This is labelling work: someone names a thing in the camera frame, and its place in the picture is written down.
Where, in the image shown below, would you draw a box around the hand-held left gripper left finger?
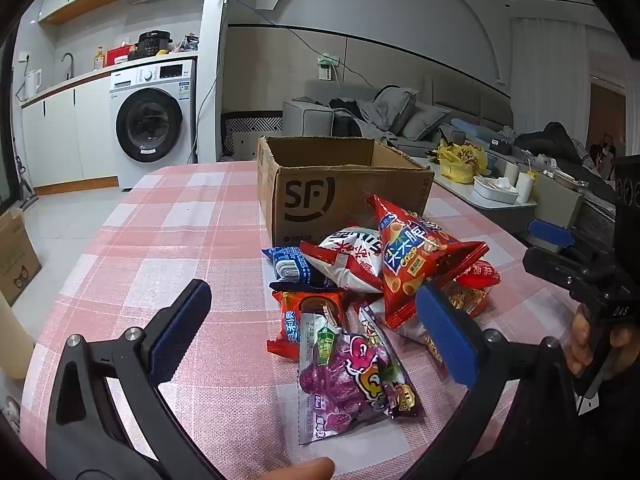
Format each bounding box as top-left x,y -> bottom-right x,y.
46,279 -> 226,480

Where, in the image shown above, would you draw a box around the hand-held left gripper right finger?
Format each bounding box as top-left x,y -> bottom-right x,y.
405,282 -> 583,480

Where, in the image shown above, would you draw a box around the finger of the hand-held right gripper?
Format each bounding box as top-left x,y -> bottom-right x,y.
522,249 -> 592,305
527,219 -> 616,270

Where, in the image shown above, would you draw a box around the clear printed snack packet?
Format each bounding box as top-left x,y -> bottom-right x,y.
356,304 -> 447,377

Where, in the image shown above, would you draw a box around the red cone crisps bag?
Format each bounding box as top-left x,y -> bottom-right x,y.
366,194 -> 489,331

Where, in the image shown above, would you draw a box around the red chocolate pie packet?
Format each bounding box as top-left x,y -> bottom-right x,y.
266,290 -> 351,361

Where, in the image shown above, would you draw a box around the blue cookie packet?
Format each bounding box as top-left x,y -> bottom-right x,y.
261,246 -> 331,291

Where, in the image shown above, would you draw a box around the clear bag purple candies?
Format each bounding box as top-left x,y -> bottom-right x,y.
297,312 -> 396,446

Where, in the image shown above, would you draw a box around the brown cardboard box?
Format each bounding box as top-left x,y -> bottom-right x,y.
256,135 -> 435,248

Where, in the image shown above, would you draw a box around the person's right hand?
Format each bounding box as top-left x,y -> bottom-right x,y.
564,304 -> 640,377

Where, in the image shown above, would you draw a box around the person's left hand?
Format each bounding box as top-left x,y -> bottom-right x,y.
260,457 -> 335,480

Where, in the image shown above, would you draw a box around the grey storage box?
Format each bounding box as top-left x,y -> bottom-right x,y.
530,175 -> 583,253

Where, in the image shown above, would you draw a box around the white rectangular container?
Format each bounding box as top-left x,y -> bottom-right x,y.
472,176 -> 521,205

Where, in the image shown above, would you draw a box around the dark coat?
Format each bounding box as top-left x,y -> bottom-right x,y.
515,121 -> 616,201

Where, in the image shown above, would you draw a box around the pink checked tablecloth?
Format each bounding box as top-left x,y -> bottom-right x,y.
20,160 -> 601,480

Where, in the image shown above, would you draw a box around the white coffee table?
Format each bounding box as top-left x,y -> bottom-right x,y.
400,155 -> 538,233

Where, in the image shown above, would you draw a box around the yellow plastic bag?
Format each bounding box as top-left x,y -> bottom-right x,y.
437,140 -> 488,184

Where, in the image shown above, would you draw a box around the light blue pillow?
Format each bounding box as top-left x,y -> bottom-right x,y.
452,119 -> 501,146

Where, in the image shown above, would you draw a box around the wooden door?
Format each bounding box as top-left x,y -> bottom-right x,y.
590,77 -> 626,156

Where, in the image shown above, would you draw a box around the white curtain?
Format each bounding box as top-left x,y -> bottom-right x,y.
510,16 -> 591,146

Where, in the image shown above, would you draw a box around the grey pillow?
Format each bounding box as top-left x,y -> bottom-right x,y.
400,102 -> 451,143
372,86 -> 420,131

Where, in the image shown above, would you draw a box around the printed cardboard box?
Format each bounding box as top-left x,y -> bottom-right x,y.
0,208 -> 43,306

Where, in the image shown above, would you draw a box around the grey garment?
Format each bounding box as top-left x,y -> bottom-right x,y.
350,100 -> 401,146

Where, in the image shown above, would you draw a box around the white washing machine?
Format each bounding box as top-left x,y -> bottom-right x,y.
109,59 -> 197,191

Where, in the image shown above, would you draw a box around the herringbone patterned board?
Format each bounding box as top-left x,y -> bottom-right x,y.
221,112 -> 283,158

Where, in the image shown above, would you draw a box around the white base cabinet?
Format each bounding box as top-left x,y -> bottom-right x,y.
21,67 -> 121,193

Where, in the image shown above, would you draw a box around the black garment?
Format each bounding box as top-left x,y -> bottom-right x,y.
327,97 -> 371,138

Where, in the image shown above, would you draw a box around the grey sofa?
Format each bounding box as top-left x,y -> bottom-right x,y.
281,80 -> 516,161

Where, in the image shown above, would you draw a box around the white electric kettle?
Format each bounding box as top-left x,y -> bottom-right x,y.
23,69 -> 43,100

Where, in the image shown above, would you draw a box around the black pressure cooker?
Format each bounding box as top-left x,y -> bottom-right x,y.
136,30 -> 174,58

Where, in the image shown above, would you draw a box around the wall socket with charger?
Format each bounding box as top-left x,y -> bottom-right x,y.
316,54 -> 341,81

